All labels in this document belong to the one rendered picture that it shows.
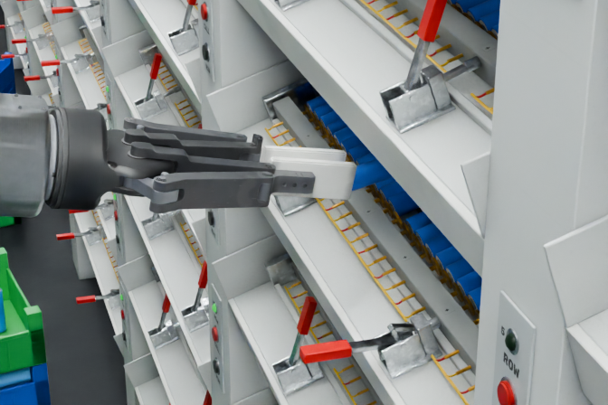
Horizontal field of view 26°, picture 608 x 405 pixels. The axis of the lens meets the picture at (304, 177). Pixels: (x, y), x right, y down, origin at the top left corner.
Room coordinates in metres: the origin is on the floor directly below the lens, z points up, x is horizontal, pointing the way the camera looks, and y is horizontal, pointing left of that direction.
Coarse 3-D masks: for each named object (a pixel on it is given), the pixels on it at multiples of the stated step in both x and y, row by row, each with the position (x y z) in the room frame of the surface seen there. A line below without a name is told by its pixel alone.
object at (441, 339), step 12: (276, 120) 1.21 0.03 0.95; (288, 132) 1.18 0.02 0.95; (348, 216) 1.00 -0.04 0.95; (360, 228) 0.97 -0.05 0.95; (372, 252) 0.93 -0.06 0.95; (384, 264) 0.91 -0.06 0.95; (396, 276) 0.89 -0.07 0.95; (408, 288) 0.87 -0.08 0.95; (408, 300) 0.86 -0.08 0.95; (420, 312) 0.84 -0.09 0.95; (444, 336) 0.81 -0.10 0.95; (444, 348) 0.79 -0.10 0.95; (456, 360) 0.78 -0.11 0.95; (468, 372) 0.76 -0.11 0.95
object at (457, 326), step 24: (288, 96) 1.22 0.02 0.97; (288, 120) 1.16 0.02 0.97; (312, 144) 1.10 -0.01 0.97; (360, 192) 1.00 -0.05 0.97; (360, 216) 0.96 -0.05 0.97; (384, 216) 0.95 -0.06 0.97; (384, 240) 0.92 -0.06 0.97; (408, 264) 0.88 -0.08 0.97; (384, 288) 0.88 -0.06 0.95; (432, 288) 0.84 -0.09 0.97; (432, 312) 0.82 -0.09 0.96; (456, 312) 0.80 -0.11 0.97; (456, 336) 0.78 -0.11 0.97
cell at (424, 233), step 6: (432, 222) 0.93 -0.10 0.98; (420, 228) 0.93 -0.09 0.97; (426, 228) 0.92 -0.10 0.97; (432, 228) 0.92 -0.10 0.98; (420, 234) 0.92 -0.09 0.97; (426, 234) 0.92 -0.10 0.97; (432, 234) 0.92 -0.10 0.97; (438, 234) 0.92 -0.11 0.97; (420, 240) 0.92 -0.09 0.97; (426, 240) 0.92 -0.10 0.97
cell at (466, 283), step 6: (468, 276) 0.85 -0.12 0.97; (474, 276) 0.85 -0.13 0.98; (456, 282) 0.85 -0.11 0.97; (462, 282) 0.84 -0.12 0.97; (468, 282) 0.84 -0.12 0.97; (474, 282) 0.84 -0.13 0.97; (480, 282) 0.84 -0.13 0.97; (462, 288) 0.84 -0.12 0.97; (468, 288) 0.84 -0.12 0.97; (474, 288) 0.84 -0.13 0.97; (462, 294) 0.84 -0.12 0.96
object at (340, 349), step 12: (396, 336) 0.79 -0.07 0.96; (300, 348) 0.78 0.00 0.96; (312, 348) 0.78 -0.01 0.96; (324, 348) 0.78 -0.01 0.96; (336, 348) 0.78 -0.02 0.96; (348, 348) 0.78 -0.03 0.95; (360, 348) 0.78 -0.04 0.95; (372, 348) 0.79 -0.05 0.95; (384, 348) 0.79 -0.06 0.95; (312, 360) 0.77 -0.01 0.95; (324, 360) 0.78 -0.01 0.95
